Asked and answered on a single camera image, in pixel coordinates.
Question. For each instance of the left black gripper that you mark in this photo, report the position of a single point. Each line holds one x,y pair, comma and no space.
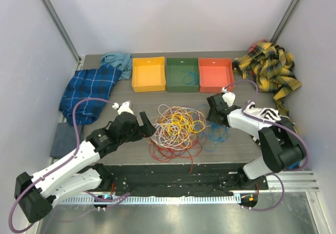
147,128

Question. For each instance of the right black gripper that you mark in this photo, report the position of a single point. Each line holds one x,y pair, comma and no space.
211,116

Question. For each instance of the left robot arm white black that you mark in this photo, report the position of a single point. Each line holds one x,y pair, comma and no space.
78,171

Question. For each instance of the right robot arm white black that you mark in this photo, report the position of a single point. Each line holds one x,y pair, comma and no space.
280,145

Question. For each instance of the red plastic bin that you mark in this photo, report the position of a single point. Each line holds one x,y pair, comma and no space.
214,74

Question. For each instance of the black white striped cloth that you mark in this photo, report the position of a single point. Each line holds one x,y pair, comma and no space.
270,114

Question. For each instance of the green plastic bin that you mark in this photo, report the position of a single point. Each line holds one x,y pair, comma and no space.
182,75

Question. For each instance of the yellow plastic bin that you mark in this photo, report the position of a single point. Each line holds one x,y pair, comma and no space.
148,74

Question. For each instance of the yellow plaid shirt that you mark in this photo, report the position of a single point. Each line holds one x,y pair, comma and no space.
272,70

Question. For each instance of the blue plaid cloth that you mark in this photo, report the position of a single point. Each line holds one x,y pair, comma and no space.
90,83

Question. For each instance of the light blue cloth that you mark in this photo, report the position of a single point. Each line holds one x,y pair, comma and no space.
119,61

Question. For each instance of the pink cloth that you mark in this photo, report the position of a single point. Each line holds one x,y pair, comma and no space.
253,46

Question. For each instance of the grey folded cloth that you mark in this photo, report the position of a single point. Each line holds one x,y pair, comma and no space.
64,141

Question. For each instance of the bright blue cloth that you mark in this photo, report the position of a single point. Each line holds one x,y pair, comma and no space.
294,167

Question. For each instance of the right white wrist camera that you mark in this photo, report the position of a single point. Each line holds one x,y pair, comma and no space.
228,97

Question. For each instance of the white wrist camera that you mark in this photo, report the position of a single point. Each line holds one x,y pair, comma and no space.
124,107
228,97

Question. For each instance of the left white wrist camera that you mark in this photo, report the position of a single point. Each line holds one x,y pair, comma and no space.
124,107

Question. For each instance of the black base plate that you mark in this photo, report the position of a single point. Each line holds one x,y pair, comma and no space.
177,180

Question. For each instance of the slotted cable duct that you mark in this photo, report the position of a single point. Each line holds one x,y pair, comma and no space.
85,199

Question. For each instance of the right aluminium frame post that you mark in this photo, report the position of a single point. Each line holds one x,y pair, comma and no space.
293,4

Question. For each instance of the aluminium frame post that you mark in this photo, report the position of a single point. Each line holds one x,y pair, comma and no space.
293,4
61,29

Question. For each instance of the left aluminium frame post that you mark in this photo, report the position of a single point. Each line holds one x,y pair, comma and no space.
61,29

